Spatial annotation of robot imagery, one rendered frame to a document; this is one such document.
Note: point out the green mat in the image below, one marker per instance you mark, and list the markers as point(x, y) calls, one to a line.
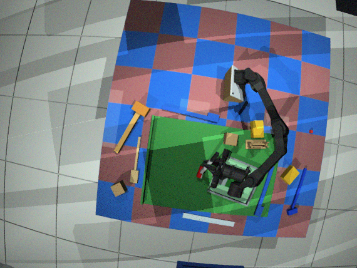
point(177, 150)

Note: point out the red golf putter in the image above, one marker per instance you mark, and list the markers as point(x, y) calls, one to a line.
point(202, 169)

